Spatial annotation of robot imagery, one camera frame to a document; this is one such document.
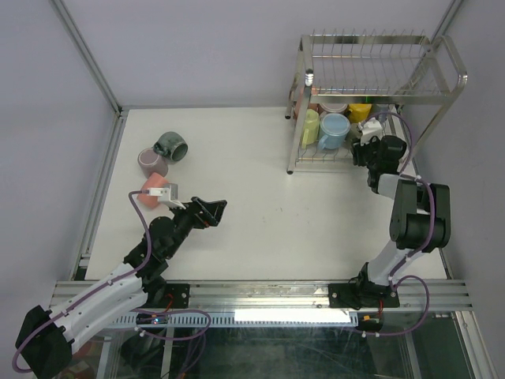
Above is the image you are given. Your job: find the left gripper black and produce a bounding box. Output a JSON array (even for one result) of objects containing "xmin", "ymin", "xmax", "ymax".
[{"xmin": 164, "ymin": 196, "xmax": 226, "ymax": 258}]

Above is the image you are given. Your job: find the yellow mug black handle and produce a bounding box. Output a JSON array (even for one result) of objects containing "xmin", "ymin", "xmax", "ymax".
[{"xmin": 346, "ymin": 103, "xmax": 372, "ymax": 123}]

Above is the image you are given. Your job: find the light blue mug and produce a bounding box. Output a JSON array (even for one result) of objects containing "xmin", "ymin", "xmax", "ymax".
[{"xmin": 317, "ymin": 113, "xmax": 350, "ymax": 151}]

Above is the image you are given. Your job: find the slate blue small mug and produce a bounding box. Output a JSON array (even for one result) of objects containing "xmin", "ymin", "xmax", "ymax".
[{"xmin": 370, "ymin": 104, "xmax": 389, "ymax": 118}]

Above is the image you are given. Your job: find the pale yellow mug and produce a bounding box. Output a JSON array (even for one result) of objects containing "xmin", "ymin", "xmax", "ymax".
[{"xmin": 301, "ymin": 109, "xmax": 320, "ymax": 149}]

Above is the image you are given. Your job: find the lilac ribbed mug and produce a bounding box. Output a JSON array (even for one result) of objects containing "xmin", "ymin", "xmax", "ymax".
[{"xmin": 318, "ymin": 103, "xmax": 348, "ymax": 114}]

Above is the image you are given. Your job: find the small taupe mug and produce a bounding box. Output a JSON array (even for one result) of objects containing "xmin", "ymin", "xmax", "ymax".
[{"xmin": 347, "ymin": 123, "xmax": 362, "ymax": 141}]

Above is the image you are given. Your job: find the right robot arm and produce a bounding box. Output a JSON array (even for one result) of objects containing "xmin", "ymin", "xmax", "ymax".
[{"xmin": 350, "ymin": 136, "xmax": 451, "ymax": 306}]

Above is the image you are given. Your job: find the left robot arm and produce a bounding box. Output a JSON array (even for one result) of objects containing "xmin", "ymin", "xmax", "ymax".
[{"xmin": 12, "ymin": 197, "xmax": 227, "ymax": 378}]

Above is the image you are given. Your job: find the steel dish rack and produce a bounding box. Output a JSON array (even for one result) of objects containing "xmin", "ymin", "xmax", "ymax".
[{"xmin": 285, "ymin": 32, "xmax": 468, "ymax": 174}]

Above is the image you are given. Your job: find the pink tumbler cup left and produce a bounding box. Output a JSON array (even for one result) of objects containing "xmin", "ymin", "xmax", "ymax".
[{"xmin": 140, "ymin": 172, "xmax": 170, "ymax": 211}]

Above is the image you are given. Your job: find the mauve upside-down mug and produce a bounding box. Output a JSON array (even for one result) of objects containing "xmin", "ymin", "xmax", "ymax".
[{"xmin": 137, "ymin": 148, "xmax": 169, "ymax": 178}]

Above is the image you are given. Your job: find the dark green glazed mug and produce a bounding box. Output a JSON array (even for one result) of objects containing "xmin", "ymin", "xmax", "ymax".
[{"xmin": 152, "ymin": 131, "xmax": 189, "ymax": 162}]

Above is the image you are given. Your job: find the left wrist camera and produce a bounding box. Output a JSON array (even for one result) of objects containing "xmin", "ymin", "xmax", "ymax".
[{"xmin": 147, "ymin": 183, "xmax": 185, "ymax": 209}]

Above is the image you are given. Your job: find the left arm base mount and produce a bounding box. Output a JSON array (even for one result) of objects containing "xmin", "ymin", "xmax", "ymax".
[{"xmin": 143, "ymin": 276, "xmax": 190, "ymax": 310}]

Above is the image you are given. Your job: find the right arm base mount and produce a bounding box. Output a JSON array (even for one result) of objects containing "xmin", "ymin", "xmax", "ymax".
[{"xmin": 327, "ymin": 276, "xmax": 400, "ymax": 310}]

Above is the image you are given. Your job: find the white slotted cable duct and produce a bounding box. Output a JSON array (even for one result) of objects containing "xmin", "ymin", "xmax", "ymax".
[{"xmin": 111, "ymin": 308, "xmax": 358, "ymax": 328}]

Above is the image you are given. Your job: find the aluminium mounting rail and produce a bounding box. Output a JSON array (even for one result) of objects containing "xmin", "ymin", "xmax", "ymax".
[{"xmin": 50, "ymin": 278, "xmax": 474, "ymax": 317}]

